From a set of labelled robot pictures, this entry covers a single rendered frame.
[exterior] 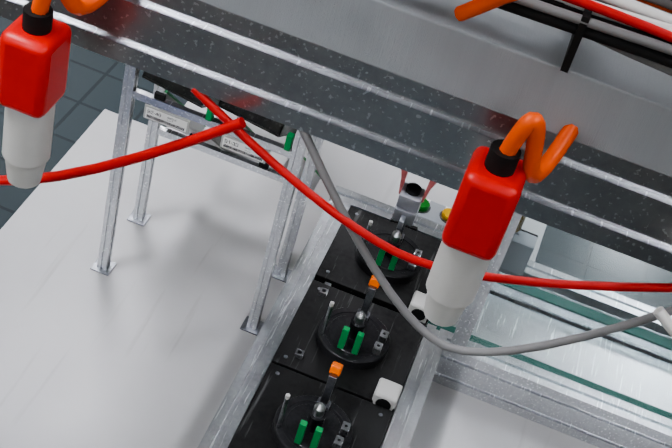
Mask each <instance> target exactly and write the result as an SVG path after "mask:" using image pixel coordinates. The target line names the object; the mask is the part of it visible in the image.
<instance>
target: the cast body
mask: <svg viewBox="0 0 672 448"><path fill-rule="evenodd" d="M424 193H425V189H423V188H421V186H420V185H419V184H417V183H407V182H405V183H404V185H403V188H402V190H401V192H400V194H399V197H398V200H397V203H396V206H395V209H394V212H393V215H392V219H394V220H396V221H399V222H398V225H397V228H398V229H400V230H401V229H402V227H403V225H404V224H407V225H410V226H412V225H413V223H414V221H415V218H416V216H417V213H418V211H419V209H420V206H421V203H422V202H421V201H422V198H423V195H424Z"/></svg>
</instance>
